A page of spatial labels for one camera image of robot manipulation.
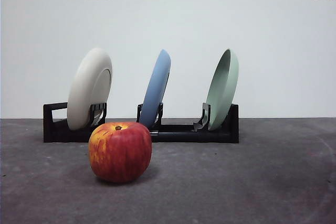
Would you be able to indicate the red yellow apple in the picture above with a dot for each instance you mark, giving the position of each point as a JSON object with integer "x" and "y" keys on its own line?
{"x": 120, "y": 153}

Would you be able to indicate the black plate rack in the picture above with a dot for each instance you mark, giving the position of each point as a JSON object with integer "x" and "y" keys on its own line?
{"x": 65, "y": 136}

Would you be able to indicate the cream white plate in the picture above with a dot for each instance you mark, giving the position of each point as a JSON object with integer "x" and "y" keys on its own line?
{"x": 84, "y": 85}

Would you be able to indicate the blue plate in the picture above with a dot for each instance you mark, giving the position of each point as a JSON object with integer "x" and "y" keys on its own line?
{"x": 156, "y": 87}

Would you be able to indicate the pale green plate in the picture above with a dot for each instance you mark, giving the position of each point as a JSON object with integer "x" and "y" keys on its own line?
{"x": 223, "y": 90}

